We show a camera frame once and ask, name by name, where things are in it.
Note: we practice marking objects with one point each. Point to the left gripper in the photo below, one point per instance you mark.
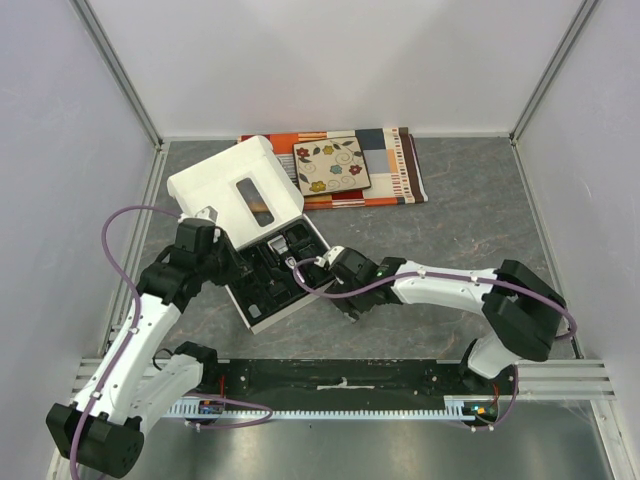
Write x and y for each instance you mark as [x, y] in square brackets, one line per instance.
[237, 266]

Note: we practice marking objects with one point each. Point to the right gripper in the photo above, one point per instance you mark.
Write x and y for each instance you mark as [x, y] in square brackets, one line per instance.
[347, 298]

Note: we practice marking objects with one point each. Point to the white hair clipper kit box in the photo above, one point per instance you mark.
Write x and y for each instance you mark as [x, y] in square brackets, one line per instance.
[257, 201]

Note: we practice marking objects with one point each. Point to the silver black hair clipper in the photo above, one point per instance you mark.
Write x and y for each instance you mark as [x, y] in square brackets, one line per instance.
[279, 246]

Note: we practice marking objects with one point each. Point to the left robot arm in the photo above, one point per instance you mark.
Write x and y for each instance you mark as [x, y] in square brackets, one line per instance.
[104, 427]

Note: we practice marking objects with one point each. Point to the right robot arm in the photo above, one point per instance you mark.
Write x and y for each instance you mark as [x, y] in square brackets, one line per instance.
[523, 311]

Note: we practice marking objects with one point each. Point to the floral square plate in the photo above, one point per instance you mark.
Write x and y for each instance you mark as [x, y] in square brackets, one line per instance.
[331, 165]

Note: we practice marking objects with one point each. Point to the patchwork orange cloth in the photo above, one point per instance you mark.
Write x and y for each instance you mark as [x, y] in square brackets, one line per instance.
[392, 162]

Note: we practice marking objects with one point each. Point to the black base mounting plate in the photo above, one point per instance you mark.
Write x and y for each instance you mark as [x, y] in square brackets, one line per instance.
[349, 383]

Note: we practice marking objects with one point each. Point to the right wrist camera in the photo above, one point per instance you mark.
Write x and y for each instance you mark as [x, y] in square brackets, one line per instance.
[329, 258]

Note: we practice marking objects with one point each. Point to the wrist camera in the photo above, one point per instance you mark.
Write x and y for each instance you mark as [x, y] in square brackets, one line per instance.
[206, 217]
[329, 258]

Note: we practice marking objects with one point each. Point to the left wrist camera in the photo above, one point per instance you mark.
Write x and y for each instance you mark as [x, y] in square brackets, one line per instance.
[206, 217]

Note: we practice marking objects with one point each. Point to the grey cable duct rail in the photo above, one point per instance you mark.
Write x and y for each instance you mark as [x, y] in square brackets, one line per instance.
[197, 409]

